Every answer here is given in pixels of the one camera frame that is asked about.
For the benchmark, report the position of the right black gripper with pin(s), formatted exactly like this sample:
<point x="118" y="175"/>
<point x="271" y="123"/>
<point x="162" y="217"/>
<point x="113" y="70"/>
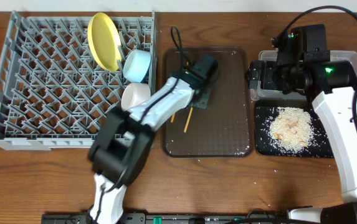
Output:
<point x="267" y="68"/>

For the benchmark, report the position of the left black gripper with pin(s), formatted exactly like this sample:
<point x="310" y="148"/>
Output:
<point x="203" y="97"/>

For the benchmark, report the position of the white bowl with rice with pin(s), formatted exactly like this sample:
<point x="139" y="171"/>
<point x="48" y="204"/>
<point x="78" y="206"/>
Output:
<point x="134" y="95"/>

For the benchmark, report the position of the light blue bowl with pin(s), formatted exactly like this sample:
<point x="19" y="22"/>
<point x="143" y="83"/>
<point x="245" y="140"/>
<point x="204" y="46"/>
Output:
<point x="137" y="65"/>

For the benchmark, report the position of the yellow round plate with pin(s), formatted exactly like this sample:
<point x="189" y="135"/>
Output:
<point x="104" y="40"/>

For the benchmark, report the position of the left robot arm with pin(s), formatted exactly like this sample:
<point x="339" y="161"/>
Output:
<point x="122" y="145"/>

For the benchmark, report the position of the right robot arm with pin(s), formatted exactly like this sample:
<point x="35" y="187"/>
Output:
<point x="304" y="69"/>

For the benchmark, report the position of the clear plastic waste bin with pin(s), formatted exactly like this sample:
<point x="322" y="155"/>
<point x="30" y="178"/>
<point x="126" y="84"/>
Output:
<point x="271" y="55"/>

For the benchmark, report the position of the black waste tray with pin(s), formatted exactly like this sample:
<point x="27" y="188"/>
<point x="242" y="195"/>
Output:
<point x="266" y="111"/>

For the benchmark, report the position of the dark brown serving tray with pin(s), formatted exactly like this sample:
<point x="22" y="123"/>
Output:
<point x="222" y="130"/>

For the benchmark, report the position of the spilled rice pile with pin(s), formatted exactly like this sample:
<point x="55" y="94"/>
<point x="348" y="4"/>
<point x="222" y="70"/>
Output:
<point x="292" y="128"/>

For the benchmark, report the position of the grey plastic dish rack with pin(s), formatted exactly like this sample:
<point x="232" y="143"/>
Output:
<point x="53" y="94"/>

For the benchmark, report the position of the black rail at table edge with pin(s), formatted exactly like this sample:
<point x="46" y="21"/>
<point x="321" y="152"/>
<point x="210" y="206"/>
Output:
<point x="141" y="218"/>

